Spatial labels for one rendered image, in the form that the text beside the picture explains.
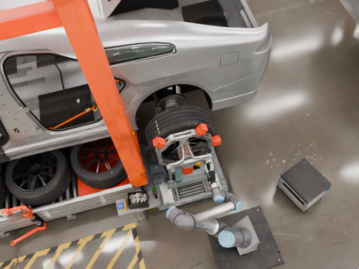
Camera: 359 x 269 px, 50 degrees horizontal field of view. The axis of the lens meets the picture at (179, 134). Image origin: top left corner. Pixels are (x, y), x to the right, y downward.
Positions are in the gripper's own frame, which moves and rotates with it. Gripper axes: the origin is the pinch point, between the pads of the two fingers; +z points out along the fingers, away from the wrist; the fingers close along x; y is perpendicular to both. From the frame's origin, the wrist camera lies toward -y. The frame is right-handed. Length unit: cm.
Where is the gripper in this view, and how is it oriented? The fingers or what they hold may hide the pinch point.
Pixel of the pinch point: (208, 165)
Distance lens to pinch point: 363.3
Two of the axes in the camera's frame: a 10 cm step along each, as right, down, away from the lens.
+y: 0.8, 5.3, 8.4
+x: 9.7, -2.4, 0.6
